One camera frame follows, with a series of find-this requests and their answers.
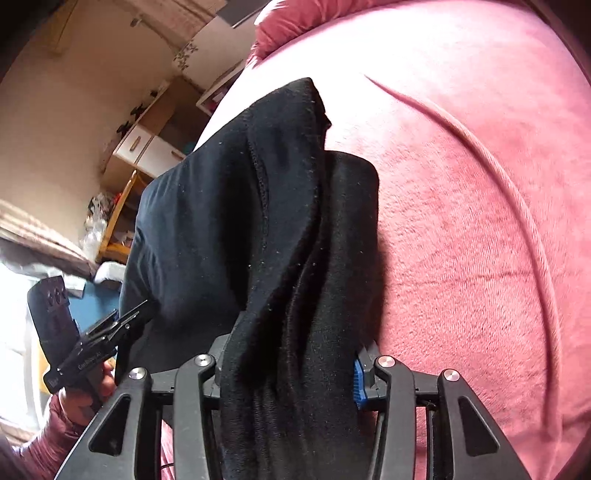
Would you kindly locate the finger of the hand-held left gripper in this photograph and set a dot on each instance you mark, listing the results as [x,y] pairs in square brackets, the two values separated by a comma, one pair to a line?
[131,325]
[106,325]

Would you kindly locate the blue plastic box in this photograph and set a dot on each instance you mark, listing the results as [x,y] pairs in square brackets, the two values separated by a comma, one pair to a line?
[94,304]

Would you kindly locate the pink bed blanket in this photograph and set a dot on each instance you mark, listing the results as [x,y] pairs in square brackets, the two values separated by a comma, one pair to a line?
[461,184]

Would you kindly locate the patterned curtain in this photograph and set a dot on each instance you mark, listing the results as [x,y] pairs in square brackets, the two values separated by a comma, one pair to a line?
[184,18]

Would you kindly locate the black pants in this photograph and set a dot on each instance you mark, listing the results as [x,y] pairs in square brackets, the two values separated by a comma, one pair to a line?
[277,230]

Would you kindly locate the white bedside shelf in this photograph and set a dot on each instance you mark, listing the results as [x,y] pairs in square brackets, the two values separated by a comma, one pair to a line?
[219,90]

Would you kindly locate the brown patterned cloth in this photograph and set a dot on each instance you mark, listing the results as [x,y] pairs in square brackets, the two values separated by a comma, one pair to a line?
[41,235]

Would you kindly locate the person's left forearm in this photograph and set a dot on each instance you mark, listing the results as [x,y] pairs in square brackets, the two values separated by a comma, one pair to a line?
[41,452]

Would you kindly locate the white cloth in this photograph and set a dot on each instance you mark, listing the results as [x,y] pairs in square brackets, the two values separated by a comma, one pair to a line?
[111,272]

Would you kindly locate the person's left hand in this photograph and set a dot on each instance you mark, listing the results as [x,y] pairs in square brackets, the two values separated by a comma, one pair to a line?
[76,406]

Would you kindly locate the pile of clear bags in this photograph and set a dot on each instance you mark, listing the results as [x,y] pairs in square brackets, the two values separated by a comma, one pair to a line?
[97,221]

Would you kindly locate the wooden chair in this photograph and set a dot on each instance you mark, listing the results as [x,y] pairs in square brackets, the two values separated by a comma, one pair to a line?
[117,207]

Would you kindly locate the floral wall sticker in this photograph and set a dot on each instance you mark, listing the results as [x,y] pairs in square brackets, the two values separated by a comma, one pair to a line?
[184,55]

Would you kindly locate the wooden cabinet with white drawers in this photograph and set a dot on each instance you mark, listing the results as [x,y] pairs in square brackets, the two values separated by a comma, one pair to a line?
[138,143]

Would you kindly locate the red duvet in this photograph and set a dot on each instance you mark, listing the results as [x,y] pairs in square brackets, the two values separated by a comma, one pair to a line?
[286,23]

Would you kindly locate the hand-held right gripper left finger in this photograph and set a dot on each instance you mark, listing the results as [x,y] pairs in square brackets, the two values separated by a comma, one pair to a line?
[214,374]

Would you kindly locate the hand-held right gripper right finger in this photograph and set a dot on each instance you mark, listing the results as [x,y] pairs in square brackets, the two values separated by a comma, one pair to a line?
[358,383]

